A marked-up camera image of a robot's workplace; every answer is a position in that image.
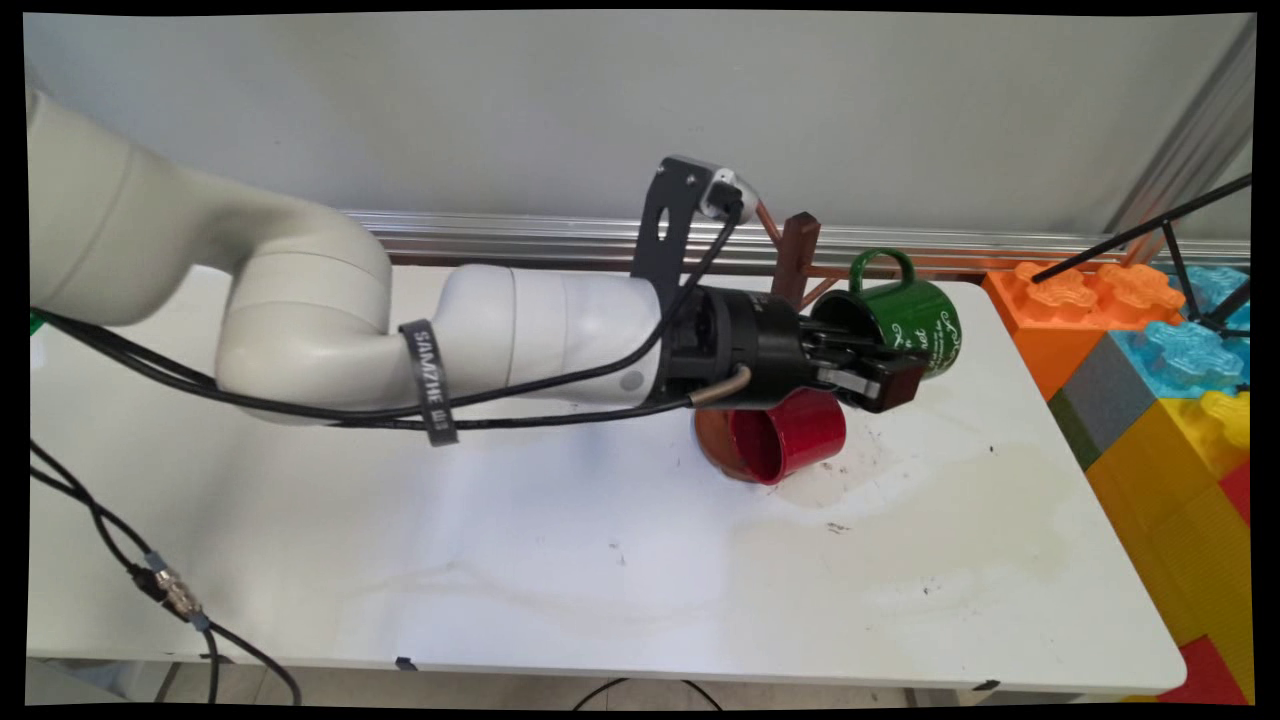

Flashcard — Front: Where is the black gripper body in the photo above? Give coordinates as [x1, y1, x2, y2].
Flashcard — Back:
[660, 288, 809, 409]

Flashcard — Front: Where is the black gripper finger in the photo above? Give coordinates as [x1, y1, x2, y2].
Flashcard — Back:
[805, 355, 926, 414]
[800, 332, 896, 358]

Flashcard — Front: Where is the green mug with white print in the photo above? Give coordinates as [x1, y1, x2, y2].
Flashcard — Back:
[810, 247, 963, 381]

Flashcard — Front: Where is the brown wooden mug tree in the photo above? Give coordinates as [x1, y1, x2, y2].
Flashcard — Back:
[693, 205, 861, 484]

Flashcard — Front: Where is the red mug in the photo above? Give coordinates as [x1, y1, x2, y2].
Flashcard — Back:
[728, 388, 848, 486]

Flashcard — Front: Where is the orange foam block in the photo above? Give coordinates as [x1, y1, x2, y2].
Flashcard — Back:
[982, 260, 1186, 401]

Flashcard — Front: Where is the dark green foam block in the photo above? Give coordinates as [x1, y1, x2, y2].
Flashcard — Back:
[1047, 388, 1103, 471]

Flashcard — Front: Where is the translucent blue block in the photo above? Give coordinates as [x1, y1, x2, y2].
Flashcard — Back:
[1108, 320, 1251, 401]
[1165, 263, 1251, 331]

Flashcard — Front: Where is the black tripod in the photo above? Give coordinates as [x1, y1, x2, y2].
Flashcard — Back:
[1030, 172, 1253, 336]

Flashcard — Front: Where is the red foam block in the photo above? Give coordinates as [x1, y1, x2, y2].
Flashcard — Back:
[1160, 635, 1251, 706]
[1218, 460, 1251, 526]

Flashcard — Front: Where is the brass cable plug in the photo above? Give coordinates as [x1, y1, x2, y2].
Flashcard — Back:
[688, 363, 753, 408]

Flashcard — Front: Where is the black camera cable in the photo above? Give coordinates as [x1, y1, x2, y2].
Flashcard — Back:
[30, 200, 746, 416]

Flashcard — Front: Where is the aluminium rail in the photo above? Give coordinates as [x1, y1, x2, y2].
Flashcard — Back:
[340, 210, 1251, 273]

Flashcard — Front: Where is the small grey wrist camera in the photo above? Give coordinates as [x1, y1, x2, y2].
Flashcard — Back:
[700, 168, 759, 226]

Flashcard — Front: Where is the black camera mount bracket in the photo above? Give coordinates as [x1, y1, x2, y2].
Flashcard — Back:
[630, 155, 726, 291]

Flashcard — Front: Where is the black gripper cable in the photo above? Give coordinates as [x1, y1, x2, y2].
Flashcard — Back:
[30, 310, 696, 431]

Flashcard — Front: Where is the black velcro strap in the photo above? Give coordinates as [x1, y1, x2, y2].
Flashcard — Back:
[398, 320, 459, 448]

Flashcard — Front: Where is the black floor cable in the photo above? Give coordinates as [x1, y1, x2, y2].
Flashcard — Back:
[572, 678, 723, 711]

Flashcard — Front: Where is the aluminium post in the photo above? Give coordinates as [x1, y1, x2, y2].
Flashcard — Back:
[1105, 15, 1256, 241]

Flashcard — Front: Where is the black cable with metal connector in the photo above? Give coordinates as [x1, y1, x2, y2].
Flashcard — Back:
[30, 440, 301, 706]

